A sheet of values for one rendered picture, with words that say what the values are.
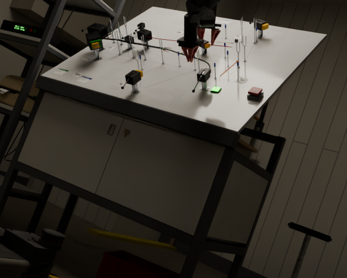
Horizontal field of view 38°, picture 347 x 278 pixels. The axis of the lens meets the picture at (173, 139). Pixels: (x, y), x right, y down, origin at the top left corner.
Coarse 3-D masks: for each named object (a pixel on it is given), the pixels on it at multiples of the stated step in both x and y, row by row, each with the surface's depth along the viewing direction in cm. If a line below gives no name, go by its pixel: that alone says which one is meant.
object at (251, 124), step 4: (256, 116) 445; (252, 120) 443; (256, 120) 450; (248, 124) 439; (252, 124) 445; (248, 128) 441; (252, 128) 446; (244, 136) 439; (244, 140) 441; (248, 140) 446
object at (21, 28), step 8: (8, 24) 289; (16, 24) 286; (24, 24) 283; (16, 32) 285; (24, 32) 282; (32, 32) 279; (40, 32) 276; (56, 40) 284; (56, 48) 286; (64, 48) 290; (72, 48) 296
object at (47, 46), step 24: (48, 0) 334; (72, 0) 317; (96, 0) 294; (120, 0) 312; (48, 24) 271; (24, 48) 310; (48, 48) 273; (24, 72) 335; (24, 96) 267; (24, 120) 272; (0, 144) 265; (24, 192) 291; (48, 192) 302
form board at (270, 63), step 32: (128, 32) 302; (160, 32) 297; (224, 32) 288; (288, 32) 280; (64, 64) 275; (96, 64) 271; (128, 64) 267; (160, 64) 263; (192, 64) 260; (224, 64) 256; (256, 64) 253; (288, 64) 250; (128, 96) 240; (160, 96) 237; (192, 96) 234; (224, 96) 231; (224, 128) 211
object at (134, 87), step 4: (132, 72) 238; (136, 72) 237; (128, 76) 235; (132, 76) 235; (136, 76) 236; (140, 76) 239; (128, 80) 235; (132, 80) 235; (136, 80) 237; (140, 80) 240; (124, 84) 234; (132, 84) 236; (136, 84) 240; (132, 88) 241; (136, 88) 241; (136, 92) 241
